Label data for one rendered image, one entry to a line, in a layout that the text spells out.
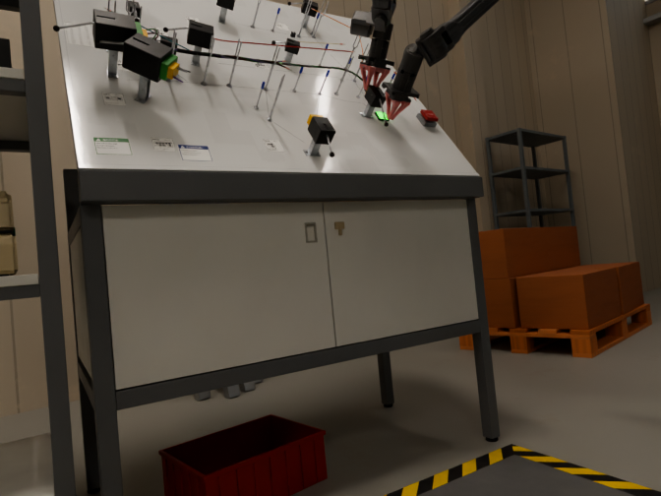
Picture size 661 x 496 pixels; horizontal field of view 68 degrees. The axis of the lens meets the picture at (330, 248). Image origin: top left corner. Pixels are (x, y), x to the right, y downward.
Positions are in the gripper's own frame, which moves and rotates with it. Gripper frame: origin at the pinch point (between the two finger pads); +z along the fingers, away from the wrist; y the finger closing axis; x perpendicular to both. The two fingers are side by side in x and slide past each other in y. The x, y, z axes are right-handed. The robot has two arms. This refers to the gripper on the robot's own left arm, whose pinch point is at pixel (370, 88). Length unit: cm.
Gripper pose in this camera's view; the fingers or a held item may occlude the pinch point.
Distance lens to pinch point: 165.8
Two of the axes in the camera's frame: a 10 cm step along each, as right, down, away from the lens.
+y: -8.6, 0.2, -5.0
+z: -2.0, 9.1, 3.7
